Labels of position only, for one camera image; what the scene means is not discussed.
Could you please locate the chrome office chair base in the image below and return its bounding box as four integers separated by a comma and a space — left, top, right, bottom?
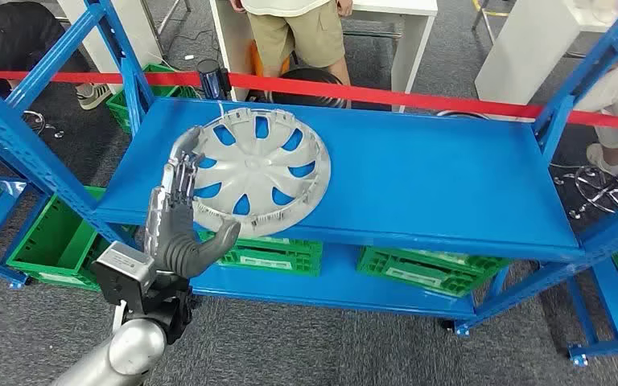
0, 109, 65, 166

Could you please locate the black ribbed round base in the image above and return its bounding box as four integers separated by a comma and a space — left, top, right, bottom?
436, 110, 492, 121
269, 68, 348, 108

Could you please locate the black barrier post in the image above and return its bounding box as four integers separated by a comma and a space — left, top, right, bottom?
196, 58, 233, 101

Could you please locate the orange bag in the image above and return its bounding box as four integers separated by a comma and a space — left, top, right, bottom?
249, 39, 291, 76

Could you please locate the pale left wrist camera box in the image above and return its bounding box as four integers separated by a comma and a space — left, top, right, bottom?
91, 240, 156, 315

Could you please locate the red barrier tape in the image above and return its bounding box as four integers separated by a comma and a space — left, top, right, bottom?
0, 69, 618, 132

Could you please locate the silver plastic wheel cover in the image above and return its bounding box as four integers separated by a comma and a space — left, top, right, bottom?
170, 106, 332, 239

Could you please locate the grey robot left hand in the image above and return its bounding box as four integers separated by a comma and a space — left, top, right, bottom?
144, 125, 241, 268

